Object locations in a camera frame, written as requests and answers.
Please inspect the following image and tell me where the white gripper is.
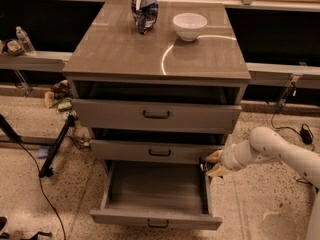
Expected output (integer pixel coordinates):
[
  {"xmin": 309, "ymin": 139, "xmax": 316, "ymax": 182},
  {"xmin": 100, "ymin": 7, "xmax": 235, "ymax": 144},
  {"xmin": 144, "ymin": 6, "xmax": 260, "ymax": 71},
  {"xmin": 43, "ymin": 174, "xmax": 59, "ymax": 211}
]
[{"xmin": 205, "ymin": 140, "xmax": 255, "ymax": 177}]

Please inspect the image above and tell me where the black rxbar chocolate bar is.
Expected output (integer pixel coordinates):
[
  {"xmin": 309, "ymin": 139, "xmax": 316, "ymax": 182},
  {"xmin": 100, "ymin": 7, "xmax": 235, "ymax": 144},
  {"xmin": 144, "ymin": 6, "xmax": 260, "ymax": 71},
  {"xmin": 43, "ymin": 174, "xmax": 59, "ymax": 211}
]
[{"xmin": 199, "ymin": 158, "xmax": 215, "ymax": 175}]

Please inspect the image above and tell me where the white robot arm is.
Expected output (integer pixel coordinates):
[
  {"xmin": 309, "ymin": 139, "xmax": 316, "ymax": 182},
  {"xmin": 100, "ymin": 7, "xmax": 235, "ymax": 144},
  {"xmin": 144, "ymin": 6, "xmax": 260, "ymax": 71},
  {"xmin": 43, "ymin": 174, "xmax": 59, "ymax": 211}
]
[{"xmin": 200, "ymin": 127, "xmax": 320, "ymax": 190}]

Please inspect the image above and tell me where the grey bottom drawer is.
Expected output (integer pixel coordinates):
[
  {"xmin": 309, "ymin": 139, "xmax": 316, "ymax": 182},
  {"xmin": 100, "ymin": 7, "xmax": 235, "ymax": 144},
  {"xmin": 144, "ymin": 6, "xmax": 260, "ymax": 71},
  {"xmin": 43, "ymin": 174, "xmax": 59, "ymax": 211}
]
[{"xmin": 90, "ymin": 161, "xmax": 222, "ymax": 231}]

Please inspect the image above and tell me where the grey drawer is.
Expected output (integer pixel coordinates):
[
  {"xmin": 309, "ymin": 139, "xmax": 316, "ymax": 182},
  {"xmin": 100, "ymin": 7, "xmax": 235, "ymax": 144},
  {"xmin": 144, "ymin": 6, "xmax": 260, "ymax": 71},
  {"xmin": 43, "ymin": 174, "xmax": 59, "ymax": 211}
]
[
  {"xmin": 91, "ymin": 140, "xmax": 221, "ymax": 164},
  {"xmin": 90, "ymin": 161, "xmax": 222, "ymax": 231},
  {"xmin": 73, "ymin": 99, "xmax": 241, "ymax": 134}
]

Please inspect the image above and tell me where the grey drawer cabinet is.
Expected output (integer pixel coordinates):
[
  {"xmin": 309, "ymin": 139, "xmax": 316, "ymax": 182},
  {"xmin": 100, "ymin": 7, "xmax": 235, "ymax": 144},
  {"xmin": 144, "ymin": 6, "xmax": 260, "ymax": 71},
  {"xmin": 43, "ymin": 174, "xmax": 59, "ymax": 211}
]
[{"xmin": 62, "ymin": 0, "xmax": 252, "ymax": 172}]

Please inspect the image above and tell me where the grey top drawer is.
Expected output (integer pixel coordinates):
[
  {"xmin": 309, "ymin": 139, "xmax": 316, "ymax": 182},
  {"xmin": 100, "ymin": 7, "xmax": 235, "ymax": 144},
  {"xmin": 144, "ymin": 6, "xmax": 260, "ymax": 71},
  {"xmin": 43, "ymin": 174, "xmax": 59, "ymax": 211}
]
[{"xmin": 73, "ymin": 99, "xmax": 241, "ymax": 134}]

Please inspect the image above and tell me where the grey middle drawer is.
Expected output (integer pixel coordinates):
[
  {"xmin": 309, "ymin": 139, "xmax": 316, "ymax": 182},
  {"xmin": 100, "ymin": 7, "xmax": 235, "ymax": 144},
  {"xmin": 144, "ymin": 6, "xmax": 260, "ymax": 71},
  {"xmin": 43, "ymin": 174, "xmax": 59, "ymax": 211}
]
[{"xmin": 91, "ymin": 140, "xmax": 221, "ymax": 164}]

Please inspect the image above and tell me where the black power adapter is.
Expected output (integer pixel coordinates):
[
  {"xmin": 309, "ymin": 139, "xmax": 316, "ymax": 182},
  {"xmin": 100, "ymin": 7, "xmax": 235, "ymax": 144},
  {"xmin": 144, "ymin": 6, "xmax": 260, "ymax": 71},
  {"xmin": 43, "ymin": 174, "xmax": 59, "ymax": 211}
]
[{"xmin": 300, "ymin": 124, "xmax": 313, "ymax": 145}]

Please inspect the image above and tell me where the white bowl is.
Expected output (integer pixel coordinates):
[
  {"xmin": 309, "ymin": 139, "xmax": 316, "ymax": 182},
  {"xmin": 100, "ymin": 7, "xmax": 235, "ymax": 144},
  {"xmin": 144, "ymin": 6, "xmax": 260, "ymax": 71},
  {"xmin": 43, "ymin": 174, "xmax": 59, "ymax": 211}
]
[{"xmin": 173, "ymin": 13, "xmax": 207, "ymax": 41}]

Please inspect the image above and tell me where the blue chip bag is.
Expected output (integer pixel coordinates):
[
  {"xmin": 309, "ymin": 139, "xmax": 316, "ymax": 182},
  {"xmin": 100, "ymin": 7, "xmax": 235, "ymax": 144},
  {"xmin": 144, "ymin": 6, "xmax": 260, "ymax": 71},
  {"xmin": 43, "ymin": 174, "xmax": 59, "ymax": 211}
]
[{"xmin": 131, "ymin": 0, "xmax": 159, "ymax": 35}]

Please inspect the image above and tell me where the pile of snack packages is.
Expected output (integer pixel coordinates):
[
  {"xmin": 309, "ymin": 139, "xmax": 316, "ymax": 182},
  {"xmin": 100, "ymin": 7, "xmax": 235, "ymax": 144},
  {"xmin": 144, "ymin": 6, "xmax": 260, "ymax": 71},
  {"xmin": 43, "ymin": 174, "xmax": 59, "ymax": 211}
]
[{"xmin": 44, "ymin": 80, "xmax": 91, "ymax": 150}]

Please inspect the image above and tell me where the black tripod leg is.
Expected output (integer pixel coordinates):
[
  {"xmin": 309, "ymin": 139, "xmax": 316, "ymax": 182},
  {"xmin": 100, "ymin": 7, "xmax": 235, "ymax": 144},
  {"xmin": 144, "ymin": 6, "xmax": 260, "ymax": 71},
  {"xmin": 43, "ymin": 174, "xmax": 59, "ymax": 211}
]
[{"xmin": 39, "ymin": 115, "xmax": 75, "ymax": 178}]

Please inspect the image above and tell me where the clear water bottle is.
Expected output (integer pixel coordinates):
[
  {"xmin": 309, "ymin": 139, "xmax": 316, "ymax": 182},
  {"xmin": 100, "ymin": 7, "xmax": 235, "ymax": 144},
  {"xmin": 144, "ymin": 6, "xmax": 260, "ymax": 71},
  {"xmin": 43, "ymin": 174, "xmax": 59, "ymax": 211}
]
[{"xmin": 16, "ymin": 26, "xmax": 36, "ymax": 55}]

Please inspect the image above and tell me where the small basket with items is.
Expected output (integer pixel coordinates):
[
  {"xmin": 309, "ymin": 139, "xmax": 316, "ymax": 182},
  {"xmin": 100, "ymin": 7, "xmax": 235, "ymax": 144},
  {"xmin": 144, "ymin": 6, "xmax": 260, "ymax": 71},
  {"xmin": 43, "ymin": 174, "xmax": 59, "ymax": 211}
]
[{"xmin": 0, "ymin": 39, "xmax": 24, "ymax": 56}]

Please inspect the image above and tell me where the black floor cable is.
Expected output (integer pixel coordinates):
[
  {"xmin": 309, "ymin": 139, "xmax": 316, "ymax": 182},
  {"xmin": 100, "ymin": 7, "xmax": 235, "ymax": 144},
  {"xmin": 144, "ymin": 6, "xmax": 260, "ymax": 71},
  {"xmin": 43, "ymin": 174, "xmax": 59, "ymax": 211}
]
[{"xmin": 13, "ymin": 140, "xmax": 68, "ymax": 240}]

